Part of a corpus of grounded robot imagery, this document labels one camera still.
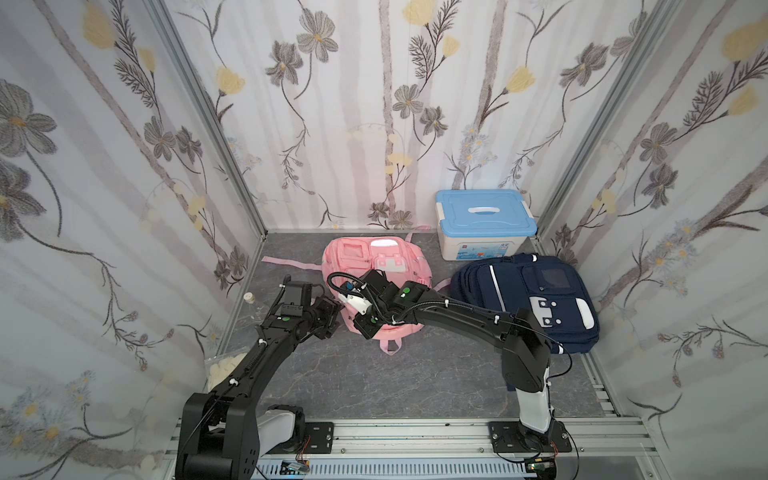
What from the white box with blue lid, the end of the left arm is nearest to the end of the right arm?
the end of the left arm

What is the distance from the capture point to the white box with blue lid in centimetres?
101

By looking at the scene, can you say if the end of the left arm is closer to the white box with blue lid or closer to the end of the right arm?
the end of the right arm

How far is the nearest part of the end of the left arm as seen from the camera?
627 millimetres

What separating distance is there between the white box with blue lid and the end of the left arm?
1.55ft
